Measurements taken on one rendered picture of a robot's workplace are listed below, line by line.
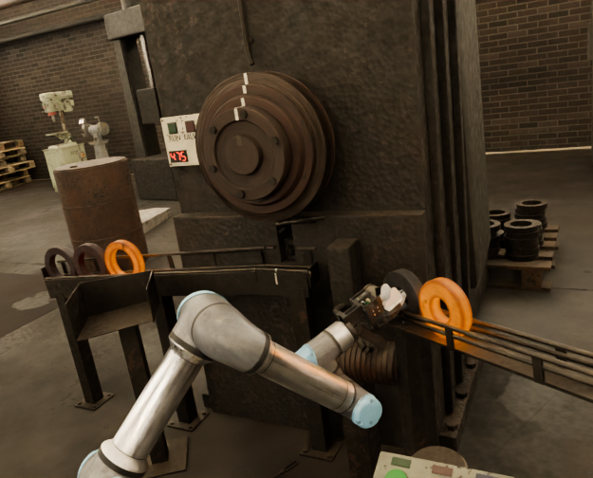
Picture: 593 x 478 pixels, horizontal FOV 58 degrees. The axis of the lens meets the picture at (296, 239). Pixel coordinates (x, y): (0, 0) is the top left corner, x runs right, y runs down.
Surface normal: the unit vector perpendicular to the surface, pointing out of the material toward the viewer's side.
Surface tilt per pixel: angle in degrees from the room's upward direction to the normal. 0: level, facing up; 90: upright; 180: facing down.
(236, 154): 90
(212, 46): 90
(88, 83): 90
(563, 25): 90
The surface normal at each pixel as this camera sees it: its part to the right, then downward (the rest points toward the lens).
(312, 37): -0.44, 0.32
